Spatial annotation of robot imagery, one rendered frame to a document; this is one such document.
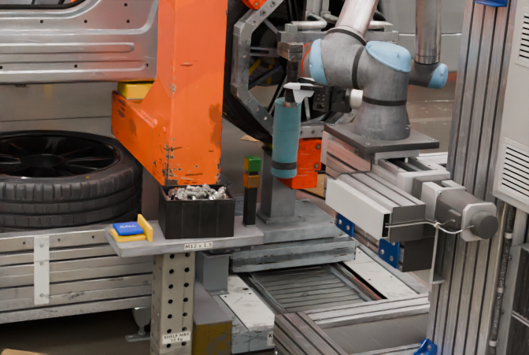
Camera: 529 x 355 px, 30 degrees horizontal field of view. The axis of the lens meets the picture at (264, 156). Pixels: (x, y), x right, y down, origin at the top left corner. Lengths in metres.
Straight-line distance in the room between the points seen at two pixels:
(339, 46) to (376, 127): 0.23
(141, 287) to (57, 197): 0.38
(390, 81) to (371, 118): 0.11
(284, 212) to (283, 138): 0.48
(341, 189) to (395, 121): 0.25
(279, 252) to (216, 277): 0.30
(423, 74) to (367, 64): 0.42
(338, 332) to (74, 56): 1.25
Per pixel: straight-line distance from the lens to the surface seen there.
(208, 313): 3.10
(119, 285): 3.11
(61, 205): 3.08
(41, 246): 2.99
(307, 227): 3.59
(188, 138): 2.92
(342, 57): 2.56
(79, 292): 3.08
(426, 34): 2.87
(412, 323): 2.97
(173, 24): 2.84
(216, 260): 3.32
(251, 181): 2.86
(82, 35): 3.31
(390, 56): 2.51
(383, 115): 2.53
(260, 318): 3.21
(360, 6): 2.67
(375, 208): 2.29
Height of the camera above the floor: 1.47
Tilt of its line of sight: 16 degrees down
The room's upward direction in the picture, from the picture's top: 4 degrees clockwise
